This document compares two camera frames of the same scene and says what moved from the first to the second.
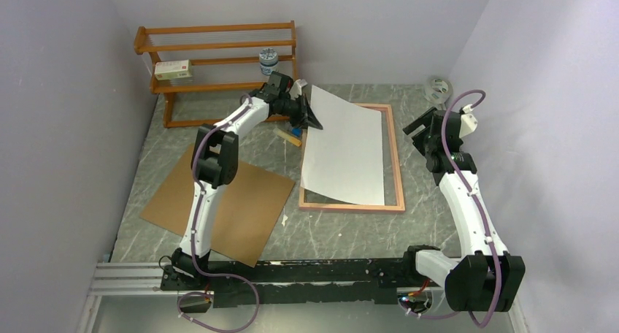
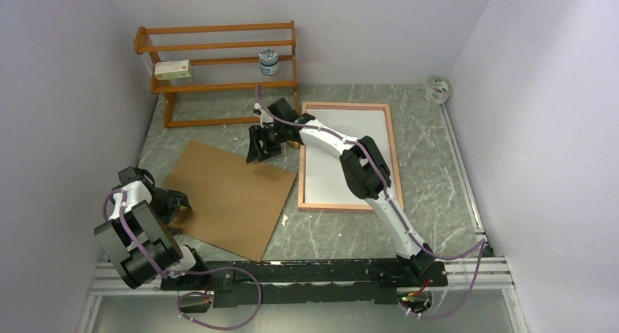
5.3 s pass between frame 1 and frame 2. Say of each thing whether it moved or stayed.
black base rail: stayed
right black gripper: moved
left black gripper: moved
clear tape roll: stayed
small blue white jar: stayed
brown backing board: stayed
